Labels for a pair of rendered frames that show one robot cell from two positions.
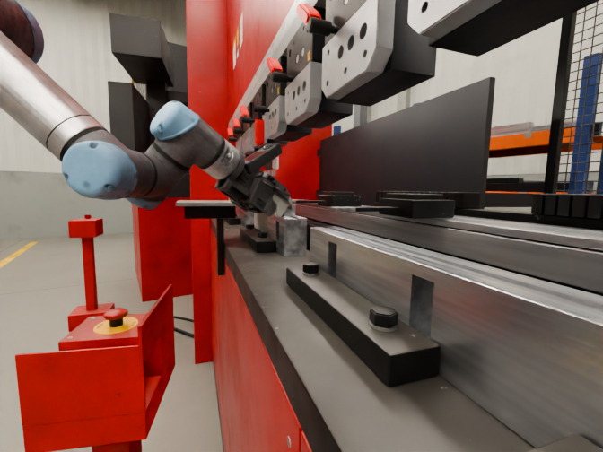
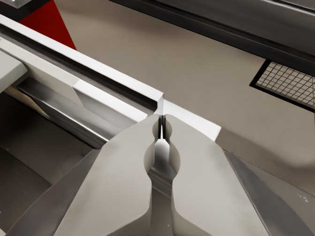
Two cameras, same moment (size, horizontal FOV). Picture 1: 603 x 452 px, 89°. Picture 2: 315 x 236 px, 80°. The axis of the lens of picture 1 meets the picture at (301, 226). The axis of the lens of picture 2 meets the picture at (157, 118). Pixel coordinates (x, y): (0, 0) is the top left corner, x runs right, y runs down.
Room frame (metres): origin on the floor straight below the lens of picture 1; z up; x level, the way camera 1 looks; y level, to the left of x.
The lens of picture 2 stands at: (0.73, 0.07, 1.11)
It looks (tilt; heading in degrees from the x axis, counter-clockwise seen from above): 61 degrees down; 320
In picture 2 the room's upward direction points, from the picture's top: straight up
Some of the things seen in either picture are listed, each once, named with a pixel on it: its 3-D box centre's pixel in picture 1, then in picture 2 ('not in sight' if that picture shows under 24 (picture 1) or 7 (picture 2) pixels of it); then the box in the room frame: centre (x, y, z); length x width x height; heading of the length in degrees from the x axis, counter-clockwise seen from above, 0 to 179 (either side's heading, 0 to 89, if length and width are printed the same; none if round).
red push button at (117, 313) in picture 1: (116, 319); not in sight; (0.54, 0.34, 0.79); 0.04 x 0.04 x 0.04
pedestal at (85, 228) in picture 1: (90, 270); not in sight; (2.20, 1.57, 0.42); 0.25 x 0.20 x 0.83; 110
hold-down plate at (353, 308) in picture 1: (337, 304); not in sight; (0.39, -0.05, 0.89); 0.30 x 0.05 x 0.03; 20
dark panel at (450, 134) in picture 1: (371, 172); not in sight; (1.37, -0.30, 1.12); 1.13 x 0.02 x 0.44; 20
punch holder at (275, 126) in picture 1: (287, 103); not in sight; (0.81, 0.04, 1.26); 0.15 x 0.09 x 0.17; 20
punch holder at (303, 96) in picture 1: (317, 76); not in sight; (0.62, -0.03, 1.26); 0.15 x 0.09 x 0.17; 20
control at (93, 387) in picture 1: (112, 352); not in sight; (0.50, 0.33, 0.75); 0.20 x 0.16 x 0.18; 11
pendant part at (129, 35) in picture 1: (148, 109); not in sight; (2.00, 0.98, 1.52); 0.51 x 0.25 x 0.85; 16
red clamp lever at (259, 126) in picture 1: (261, 126); not in sight; (0.81, 0.11, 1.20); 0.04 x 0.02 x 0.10; 110
